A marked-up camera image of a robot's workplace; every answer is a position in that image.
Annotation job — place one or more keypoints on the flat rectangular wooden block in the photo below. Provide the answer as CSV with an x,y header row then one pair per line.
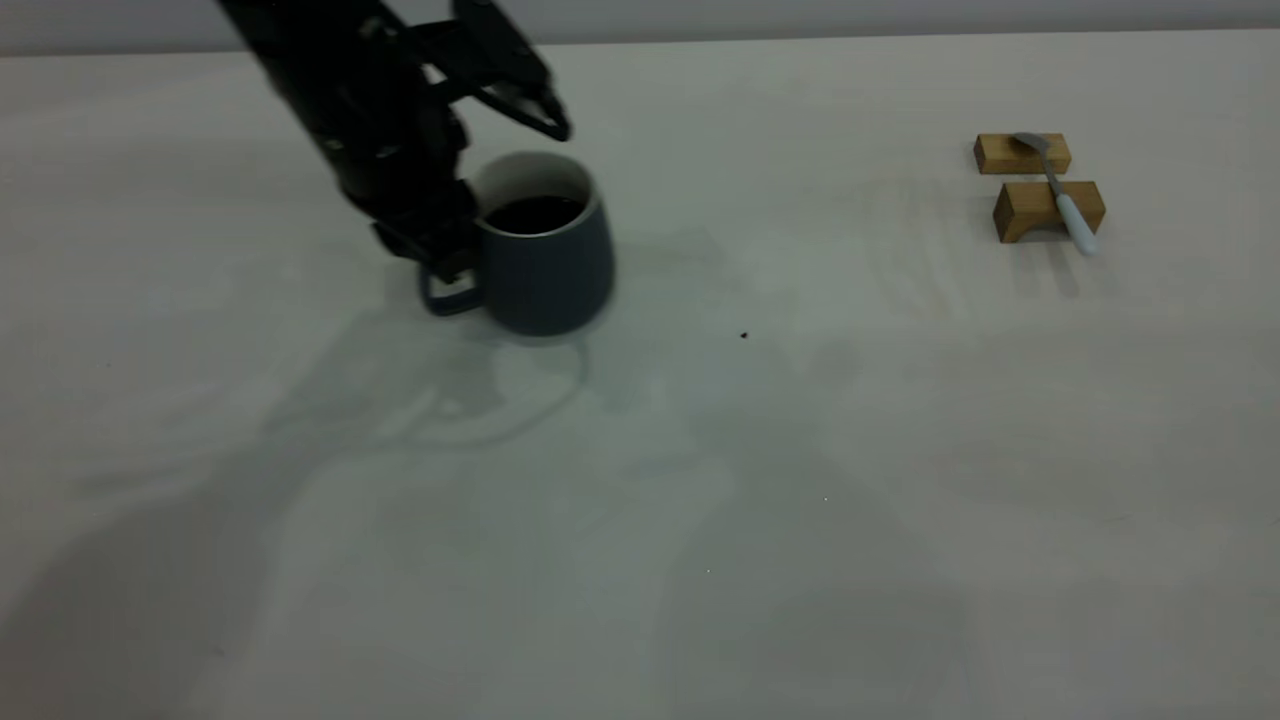
x,y
1000,156

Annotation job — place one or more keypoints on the dark grey ceramic mug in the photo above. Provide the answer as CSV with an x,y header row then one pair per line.
x,y
555,280

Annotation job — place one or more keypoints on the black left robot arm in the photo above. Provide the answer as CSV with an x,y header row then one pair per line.
x,y
310,70

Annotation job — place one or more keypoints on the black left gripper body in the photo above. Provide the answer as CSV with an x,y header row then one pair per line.
x,y
400,170

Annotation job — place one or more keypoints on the arched wooden block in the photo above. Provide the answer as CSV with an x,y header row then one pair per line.
x,y
1030,205

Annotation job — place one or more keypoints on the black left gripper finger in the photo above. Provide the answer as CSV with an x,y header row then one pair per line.
x,y
405,240
458,255

